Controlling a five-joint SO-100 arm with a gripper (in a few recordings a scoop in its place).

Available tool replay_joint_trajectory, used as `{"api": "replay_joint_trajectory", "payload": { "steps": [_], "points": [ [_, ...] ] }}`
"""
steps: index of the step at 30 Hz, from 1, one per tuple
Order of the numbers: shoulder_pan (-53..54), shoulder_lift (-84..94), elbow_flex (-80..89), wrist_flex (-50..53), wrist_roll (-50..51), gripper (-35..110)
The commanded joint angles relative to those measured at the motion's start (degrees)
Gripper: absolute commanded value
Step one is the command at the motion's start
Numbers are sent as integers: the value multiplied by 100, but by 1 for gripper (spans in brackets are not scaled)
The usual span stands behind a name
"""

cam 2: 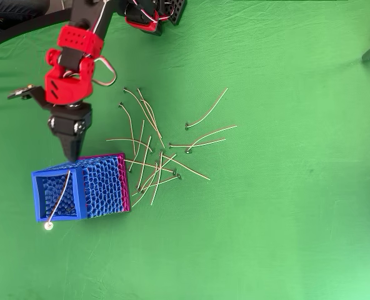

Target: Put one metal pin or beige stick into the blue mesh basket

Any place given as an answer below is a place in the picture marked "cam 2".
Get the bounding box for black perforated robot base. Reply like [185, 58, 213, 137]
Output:
[166, 0, 188, 26]

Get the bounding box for blue pink lattice basket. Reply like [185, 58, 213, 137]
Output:
[31, 152, 132, 223]

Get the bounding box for person's dark trouser leg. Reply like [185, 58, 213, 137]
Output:
[0, 0, 48, 32]

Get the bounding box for green cloth with black edge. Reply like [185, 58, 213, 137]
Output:
[0, 0, 370, 300]

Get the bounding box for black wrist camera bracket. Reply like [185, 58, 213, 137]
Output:
[7, 84, 53, 111]

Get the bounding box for white red servo cable loop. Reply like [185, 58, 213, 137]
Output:
[92, 57, 117, 88]

